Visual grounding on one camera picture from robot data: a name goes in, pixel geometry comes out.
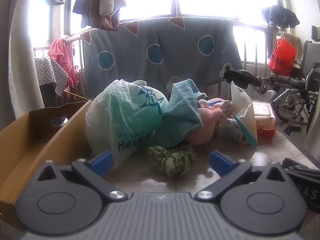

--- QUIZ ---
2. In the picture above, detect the printed tablecloth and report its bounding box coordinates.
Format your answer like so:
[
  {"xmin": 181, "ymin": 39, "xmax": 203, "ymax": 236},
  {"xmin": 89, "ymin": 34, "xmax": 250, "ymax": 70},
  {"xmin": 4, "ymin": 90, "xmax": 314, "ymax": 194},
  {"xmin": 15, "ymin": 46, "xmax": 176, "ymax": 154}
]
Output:
[{"xmin": 102, "ymin": 127, "xmax": 320, "ymax": 200}]

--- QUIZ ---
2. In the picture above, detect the white printed packet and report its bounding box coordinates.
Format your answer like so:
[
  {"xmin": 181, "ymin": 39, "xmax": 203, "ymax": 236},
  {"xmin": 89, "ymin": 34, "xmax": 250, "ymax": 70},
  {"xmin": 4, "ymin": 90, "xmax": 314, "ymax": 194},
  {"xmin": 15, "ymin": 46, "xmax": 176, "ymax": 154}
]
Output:
[{"xmin": 217, "ymin": 116, "xmax": 252, "ymax": 146}]

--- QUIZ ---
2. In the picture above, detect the yellow stick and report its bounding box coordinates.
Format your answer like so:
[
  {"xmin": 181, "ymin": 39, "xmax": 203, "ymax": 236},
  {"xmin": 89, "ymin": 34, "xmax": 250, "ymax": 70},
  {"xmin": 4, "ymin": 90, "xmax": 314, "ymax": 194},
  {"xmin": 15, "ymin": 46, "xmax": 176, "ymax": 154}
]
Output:
[{"xmin": 64, "ymin": 91, "xmax": 88, "ymax": 100}]

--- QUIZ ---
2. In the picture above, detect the blue printed blanket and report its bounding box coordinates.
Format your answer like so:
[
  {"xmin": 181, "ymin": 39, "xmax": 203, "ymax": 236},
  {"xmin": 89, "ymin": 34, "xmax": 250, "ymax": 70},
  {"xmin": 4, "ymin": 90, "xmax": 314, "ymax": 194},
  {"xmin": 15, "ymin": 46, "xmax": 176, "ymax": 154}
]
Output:
[{"xmin": 81, "ymin": 16, "xmax": 244, "ymax": 99}]

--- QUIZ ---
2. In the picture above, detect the pink wet wipes pack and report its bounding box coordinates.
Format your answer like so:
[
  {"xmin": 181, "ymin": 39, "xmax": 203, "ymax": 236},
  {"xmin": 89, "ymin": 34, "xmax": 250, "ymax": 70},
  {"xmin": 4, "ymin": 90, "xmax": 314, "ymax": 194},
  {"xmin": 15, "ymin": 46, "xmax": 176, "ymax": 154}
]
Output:
[{"xmin": 251, "ymin": 101, "xmax": 276, "ymax": 137}]

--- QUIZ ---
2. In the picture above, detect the pale curtain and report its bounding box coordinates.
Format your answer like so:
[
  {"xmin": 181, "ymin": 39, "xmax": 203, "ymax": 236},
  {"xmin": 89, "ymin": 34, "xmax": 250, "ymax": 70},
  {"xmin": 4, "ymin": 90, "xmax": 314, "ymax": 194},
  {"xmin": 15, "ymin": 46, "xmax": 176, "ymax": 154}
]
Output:
[{"xmin": 9, "ymin": 0, "xmax": 45, "ymax": 120}]

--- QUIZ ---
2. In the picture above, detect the large cardboard box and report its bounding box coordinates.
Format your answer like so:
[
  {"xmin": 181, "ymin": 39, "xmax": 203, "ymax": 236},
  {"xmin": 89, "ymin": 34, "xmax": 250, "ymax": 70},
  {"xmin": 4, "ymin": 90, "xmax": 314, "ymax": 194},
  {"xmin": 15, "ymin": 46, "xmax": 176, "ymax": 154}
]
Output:
[{"xmin": 0, "ymin": 99, "xmax": 93, "ymax": 230}]

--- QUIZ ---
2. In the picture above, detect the white star dotted cloth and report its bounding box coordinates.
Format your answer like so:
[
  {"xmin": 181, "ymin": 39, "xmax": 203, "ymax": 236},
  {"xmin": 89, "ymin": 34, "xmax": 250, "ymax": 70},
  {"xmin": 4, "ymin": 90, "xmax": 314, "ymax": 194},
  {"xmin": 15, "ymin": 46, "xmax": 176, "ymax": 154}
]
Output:
[{"xmin": 34, "ymin": 56, "xmax": 70, "ymax": 97}]

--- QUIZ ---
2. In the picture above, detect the orange striped sock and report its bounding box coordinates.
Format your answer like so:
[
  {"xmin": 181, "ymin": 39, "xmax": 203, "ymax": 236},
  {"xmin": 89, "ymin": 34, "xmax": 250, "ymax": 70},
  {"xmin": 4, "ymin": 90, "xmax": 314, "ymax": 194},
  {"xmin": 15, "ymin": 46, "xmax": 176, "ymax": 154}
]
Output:
[{"xmin": 199, "ymin": 98, "xmax": 234, "ymax": 118}]

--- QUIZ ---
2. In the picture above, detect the brown hanging garment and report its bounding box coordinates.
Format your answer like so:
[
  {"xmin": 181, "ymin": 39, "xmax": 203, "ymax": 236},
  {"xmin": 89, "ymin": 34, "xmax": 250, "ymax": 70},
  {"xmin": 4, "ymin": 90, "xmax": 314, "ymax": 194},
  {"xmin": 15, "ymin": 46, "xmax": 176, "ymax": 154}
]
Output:
[{"xmin": 94, "ymin": 10, "xmax": 120, "ymax": 30}]

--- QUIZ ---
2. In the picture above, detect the black hanging garment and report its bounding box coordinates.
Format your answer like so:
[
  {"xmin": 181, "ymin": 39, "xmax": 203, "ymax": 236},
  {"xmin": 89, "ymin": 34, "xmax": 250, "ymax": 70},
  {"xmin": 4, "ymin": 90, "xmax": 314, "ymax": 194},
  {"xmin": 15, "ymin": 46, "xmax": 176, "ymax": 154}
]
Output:
[{"xmin": 261, "ymin": 4, "xmax": 300, "ymax": 29}]

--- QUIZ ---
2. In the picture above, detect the pink hanging garment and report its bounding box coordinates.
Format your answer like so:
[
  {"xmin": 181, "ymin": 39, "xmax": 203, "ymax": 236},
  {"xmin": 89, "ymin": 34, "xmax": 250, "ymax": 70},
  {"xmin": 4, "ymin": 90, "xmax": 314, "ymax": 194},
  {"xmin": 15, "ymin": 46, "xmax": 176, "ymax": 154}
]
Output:
[{"xmin": 47, "ymin": 34, "xmax": 80, "ymax": 90}]

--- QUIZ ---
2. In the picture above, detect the wheelchair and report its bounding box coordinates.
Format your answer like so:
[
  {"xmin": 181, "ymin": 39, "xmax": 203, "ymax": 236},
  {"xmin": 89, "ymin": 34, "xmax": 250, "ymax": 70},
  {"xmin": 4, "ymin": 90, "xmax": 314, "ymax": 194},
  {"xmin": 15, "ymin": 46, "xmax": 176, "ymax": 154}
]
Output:
[{"xmin": 219, "ymin": 40, "xmax": 320, "ymax": 137}]

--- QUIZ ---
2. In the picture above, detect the red plastic bag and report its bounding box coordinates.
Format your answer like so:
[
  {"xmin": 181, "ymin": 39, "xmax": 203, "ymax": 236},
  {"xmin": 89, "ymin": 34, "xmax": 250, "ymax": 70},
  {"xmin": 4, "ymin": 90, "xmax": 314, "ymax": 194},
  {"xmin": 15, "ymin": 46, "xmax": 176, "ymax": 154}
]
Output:
[{"xmin": 268, "ymin": 38, "xmax": 297, "ymax": 77}]

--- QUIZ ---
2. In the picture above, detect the teal towel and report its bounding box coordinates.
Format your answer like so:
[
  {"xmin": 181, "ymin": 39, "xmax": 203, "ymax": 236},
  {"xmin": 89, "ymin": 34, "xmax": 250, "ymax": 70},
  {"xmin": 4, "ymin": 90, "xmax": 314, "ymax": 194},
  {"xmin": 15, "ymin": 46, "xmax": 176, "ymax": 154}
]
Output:
[{"xmin": 156, "ymin": 79, "xmax": 207, "ymax": 148}]

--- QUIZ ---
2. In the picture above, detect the metal window railing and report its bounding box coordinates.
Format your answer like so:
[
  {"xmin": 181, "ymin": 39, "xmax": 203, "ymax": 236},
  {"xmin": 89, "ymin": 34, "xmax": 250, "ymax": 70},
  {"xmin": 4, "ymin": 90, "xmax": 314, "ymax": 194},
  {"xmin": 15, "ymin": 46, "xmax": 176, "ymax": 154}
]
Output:
[{"xmin": 32, "ymin": 15, "xmax": 300, "ymax": 100}]

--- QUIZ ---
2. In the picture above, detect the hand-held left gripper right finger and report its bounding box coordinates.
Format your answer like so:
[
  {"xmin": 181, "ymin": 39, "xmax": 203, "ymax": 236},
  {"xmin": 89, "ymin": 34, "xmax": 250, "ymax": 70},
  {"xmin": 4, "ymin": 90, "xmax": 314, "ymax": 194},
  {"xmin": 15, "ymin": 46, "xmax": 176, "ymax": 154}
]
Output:
[{"xmin": 194, "ymin": 150, "xmax": 288, "ymax": 202}]

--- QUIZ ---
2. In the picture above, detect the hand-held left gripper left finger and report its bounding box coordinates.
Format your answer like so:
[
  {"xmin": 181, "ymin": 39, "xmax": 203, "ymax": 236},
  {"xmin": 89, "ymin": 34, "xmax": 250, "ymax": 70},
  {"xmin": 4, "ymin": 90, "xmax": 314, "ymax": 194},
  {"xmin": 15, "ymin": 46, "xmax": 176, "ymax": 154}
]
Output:
[{"xmin": 37, "ymin": 150, "xmax": 128, "ymax": 202}]

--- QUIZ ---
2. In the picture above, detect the green scrunchie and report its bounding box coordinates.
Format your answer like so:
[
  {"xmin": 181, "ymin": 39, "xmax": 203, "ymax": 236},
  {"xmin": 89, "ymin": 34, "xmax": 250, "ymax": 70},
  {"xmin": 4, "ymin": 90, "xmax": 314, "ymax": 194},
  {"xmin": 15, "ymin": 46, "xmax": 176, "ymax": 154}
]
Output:
[{"xmin": 147, "ymin": 145, "xmax": 198, "ymax": 177}]

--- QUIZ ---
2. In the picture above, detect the clear zip bag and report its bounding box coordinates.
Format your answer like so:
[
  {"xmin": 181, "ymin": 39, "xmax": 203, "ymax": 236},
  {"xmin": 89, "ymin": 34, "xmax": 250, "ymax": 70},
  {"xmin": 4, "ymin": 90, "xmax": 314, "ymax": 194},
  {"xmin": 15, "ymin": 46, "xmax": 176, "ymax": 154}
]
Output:
[{"xmin": 230, "ymin": 80, "xmax": 258, "ymax": 148}]

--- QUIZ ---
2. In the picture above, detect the dark hanging jacket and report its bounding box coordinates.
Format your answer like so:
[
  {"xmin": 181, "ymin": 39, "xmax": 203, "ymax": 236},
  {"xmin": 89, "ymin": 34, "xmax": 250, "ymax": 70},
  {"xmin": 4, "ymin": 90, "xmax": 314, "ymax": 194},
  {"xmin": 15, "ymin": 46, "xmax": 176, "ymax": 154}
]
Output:
[{"xmin": 72, "ymin": 0, "xmax": 100, "ymax": 28}]

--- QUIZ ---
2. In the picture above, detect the green printed plastic bag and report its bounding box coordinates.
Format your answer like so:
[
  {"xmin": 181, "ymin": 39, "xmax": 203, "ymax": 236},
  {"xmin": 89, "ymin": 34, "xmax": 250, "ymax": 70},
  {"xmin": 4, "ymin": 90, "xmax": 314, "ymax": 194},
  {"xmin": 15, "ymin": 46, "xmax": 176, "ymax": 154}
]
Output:
[{"xmin": 85, "ymin": 79, "xmax": 170, "ymax": 169}]

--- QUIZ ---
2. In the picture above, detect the pink plush toy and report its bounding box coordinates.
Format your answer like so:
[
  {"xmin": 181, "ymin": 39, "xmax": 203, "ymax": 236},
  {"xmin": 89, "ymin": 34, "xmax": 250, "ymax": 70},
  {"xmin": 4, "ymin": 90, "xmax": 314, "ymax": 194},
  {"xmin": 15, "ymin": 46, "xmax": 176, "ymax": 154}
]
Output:
[{"xmin": 186, "ymin": 105, "xmax": 223, "ymax": 147}]

